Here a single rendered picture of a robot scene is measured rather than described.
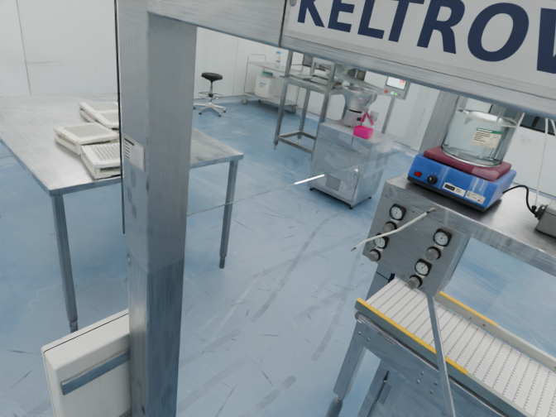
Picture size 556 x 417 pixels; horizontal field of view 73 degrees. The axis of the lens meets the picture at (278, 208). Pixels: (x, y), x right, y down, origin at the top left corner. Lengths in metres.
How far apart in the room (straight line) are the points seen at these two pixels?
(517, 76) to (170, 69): 0.33
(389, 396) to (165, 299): 0.98
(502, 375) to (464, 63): 1.12
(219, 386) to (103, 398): 1.38
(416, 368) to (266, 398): 1.06
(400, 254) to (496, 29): 0.85
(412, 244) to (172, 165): 0.69
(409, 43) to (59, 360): 0.62
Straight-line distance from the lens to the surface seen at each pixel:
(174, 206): 0.50
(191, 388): 2.11
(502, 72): 0.21
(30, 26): 5.62
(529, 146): 6.24
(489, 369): 1.27
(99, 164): 1.89
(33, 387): 2.23
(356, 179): 3.85
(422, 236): 0.98
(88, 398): 0.76
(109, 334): 0.70
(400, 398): 1.39
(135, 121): 0.46
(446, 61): 0.22
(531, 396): 1.28
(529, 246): 0.92
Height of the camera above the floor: 1.71
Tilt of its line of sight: 28 degrees down
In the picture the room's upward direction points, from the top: 10 degrees clockwise
